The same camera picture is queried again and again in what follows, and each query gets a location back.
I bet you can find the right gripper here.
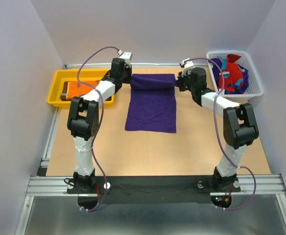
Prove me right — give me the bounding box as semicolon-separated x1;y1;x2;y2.
177;69;196;92

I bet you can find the purple towel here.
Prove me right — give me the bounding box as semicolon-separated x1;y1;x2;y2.
211;58;249;92
125;73;177;134

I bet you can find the orange towel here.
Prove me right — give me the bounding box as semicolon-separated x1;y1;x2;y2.
65;80;99;100

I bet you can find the brown towel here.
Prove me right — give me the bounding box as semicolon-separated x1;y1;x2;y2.
60;81;71;101

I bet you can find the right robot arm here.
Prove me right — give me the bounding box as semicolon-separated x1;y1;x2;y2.
177;67;259;191

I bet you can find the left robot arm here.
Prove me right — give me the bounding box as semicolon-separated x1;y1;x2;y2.
64;52;132;194

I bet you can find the red blue towel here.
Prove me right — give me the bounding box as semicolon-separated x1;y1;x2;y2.
218;54;244;94

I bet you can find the white plastic basket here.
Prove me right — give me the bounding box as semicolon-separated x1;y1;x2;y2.
206;50;263;101

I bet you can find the yellow plastic tray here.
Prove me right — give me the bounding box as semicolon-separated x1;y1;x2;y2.
47;69;108;109

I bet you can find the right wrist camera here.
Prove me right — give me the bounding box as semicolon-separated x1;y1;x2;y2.
179;58;195;77

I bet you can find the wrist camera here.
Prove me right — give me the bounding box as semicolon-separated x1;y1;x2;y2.
117;50;133;66
179;58;195;77

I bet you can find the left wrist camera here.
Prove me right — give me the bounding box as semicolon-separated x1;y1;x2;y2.
117;50;133;66

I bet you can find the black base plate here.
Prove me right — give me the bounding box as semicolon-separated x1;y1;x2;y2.
64;175;241;210

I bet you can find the aluminium frame rail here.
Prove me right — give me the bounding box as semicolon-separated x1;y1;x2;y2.
26;175;286;197

